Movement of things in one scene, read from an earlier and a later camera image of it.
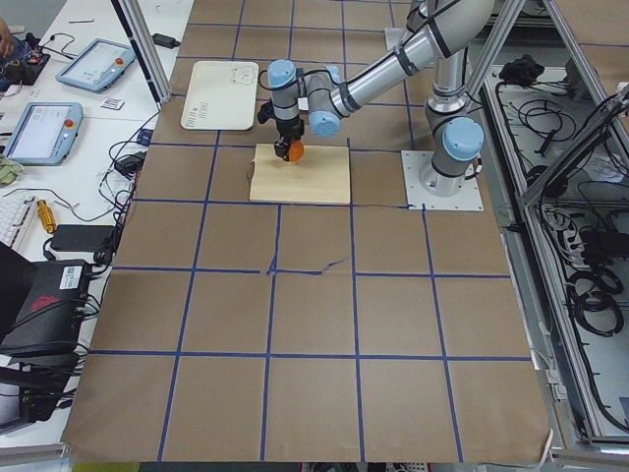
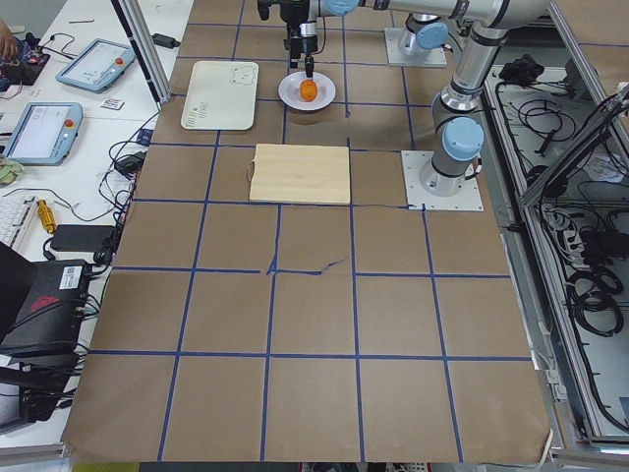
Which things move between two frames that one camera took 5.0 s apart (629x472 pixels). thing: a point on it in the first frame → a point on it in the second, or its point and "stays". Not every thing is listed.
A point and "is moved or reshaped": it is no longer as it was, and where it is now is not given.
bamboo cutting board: x=320 y=175 stays
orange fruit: x=296 y=151 is moved or reshaped
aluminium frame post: x=160 y=87 stays
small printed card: x=113 y=103 stays
